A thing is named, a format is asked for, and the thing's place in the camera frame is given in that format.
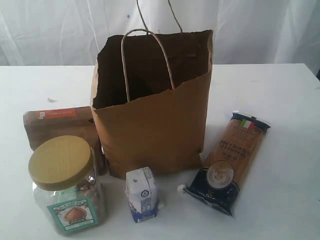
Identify clear nut jar yellow lid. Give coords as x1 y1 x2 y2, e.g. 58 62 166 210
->
28 135 106 235

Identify brown paper bag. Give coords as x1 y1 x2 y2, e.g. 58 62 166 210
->
90 27 214 179

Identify white crumb near spaghetti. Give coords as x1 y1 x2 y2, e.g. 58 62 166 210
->
177 184 185 194

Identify small white blue carton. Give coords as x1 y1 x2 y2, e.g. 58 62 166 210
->
125 167 159 223

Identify brown kraft standup pouch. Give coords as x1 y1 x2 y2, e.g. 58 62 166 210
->
23 106 107 176

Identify spaghetti packet dark blue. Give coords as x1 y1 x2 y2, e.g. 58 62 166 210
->
183 111 271 216

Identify small paper scrap on table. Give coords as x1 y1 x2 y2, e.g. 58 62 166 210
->
47 97 57 103

